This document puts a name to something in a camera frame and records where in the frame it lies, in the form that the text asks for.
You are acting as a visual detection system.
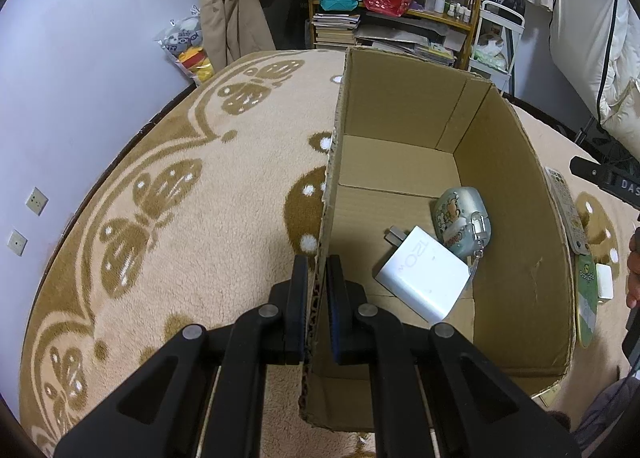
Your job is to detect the white metal cart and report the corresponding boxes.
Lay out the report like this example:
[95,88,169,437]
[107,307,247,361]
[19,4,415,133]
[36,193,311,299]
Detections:
[477,0,526,96]

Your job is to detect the stack of books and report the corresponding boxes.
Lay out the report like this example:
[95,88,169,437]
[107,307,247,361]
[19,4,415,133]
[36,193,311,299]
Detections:
[312,12,361,51]

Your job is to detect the small white adapter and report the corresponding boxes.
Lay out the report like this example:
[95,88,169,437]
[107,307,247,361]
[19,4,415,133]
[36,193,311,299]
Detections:
[594,264,615,299]

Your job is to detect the brown cardboard box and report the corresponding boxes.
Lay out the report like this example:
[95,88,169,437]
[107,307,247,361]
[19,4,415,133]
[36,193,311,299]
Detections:
[299,46,576,434]

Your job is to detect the beige coat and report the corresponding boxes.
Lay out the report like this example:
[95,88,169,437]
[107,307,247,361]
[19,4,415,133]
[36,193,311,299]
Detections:
[195,0,277,69]

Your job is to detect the stacks of books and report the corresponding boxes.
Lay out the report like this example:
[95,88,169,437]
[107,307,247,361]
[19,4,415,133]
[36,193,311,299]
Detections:
[357,20,463,66]

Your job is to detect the black stand legs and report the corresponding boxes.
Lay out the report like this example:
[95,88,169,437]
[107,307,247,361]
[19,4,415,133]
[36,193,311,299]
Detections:
[575,120,640,166]

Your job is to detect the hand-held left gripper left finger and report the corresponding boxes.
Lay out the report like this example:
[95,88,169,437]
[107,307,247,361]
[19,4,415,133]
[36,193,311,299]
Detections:
[54,254,311,458]

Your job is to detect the bag of plush toys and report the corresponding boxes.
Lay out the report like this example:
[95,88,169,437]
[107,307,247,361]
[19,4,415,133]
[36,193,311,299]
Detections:
[154,15,217,86]

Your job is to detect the person's leg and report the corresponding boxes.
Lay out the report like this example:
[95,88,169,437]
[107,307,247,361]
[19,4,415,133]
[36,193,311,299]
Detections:
[575,373,640,445]

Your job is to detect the green tissue packs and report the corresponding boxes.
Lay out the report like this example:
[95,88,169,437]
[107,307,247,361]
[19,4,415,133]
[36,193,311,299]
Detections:
[472,45,512,72]

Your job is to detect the white duvet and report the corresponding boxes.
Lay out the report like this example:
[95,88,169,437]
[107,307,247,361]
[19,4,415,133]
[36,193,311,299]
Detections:
[550,0,640,139]

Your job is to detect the white charger block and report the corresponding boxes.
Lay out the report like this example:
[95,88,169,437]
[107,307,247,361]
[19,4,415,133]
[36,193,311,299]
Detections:
[375,225,472,325]

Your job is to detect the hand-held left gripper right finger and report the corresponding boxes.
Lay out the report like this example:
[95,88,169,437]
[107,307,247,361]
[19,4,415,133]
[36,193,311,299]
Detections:
[326,256,582,458]

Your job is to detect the person's right hand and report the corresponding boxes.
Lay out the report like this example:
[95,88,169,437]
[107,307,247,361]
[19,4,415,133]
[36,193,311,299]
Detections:
[626,227,640,309]

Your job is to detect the cartoon print earbud case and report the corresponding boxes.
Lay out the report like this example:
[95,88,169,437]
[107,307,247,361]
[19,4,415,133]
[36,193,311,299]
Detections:
[432,186,491,263]

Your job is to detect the pale grey remote control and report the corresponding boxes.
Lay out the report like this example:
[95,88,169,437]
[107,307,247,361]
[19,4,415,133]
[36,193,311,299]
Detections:
[544,166,591,256]

